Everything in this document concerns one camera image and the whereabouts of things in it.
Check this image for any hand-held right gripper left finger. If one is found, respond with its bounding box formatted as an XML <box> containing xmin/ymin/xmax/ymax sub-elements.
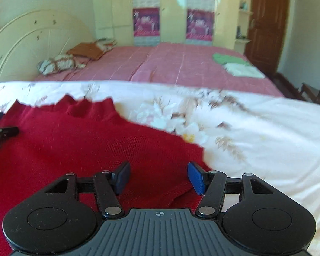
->
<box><xmin>44</xmin><ymin>161</ymin><xmax>131</xmax><ymax>218</ymax></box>

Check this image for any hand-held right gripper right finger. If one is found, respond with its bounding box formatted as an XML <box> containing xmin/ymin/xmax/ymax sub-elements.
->
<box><xmin>187</xmin><ymin>161</ymin><xmax>275</xmax><ymax>217</ymax></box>

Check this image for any red long-sleeved sweater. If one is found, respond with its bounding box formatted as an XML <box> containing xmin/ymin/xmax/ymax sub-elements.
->
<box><xmin>0</xmin><ymin>94</ymin><xmax>213</xmax><ymax>256</ymax></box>

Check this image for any white floral blanket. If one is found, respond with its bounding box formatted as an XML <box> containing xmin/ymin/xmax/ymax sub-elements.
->
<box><xmin>0</xmin><ymin>81</ymin><xmax>320</xmax><ymax>256</ymax></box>

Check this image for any patterned pillow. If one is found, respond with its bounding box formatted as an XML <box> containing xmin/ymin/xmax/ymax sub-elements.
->
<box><xmin>37</xmin><ymin>54</ymin><xmax>89</xmax><ymax>76</ymax></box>
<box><xmin>94</xmin><ymin>38</ymin><xmax>117</xmax><ymax>53</ymax></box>

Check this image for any cream bed headboard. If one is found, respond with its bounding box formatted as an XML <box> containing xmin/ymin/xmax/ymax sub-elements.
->
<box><xmin>0</xmin><ymin>9</ymin><xmax>95</xmax><ymax>84</ymax></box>

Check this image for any orange pillow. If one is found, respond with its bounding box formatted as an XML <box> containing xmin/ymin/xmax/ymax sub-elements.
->
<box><xmin>66</xmin><ymin>42</ymin><xmax>108</xmax><ymax>61</ymax></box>

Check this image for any pink checked bed sheet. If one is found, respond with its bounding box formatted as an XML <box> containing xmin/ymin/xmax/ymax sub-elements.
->
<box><xmin>33</xmin><ymin>43</ymin><xmax>286</xmax><ymax>98</ymax></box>

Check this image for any white folded cloth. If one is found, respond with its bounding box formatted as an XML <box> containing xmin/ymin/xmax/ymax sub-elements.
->
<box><xmin>224</xmin><ymin>62</ymin><xmax>266</xmax><ymax>79</ymax></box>

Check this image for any brown wooden door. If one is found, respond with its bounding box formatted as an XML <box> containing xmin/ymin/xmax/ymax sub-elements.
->
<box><xmin>244</xmin><ymin>0</ymin><xmax>291</xmax><ymax>76</ymax></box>

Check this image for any corner shelf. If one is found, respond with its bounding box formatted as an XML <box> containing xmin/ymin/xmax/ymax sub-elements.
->
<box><xmin>234</xmin><ymin>0</ymin><xmax>254</xmax><ymax>52</ymax></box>

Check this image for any cream wardrobe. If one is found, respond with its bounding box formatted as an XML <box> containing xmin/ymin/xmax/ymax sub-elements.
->
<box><xmin>92</xmin><ymin>0</ymin><xmax>254</xmax><ymax>52</ymax></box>

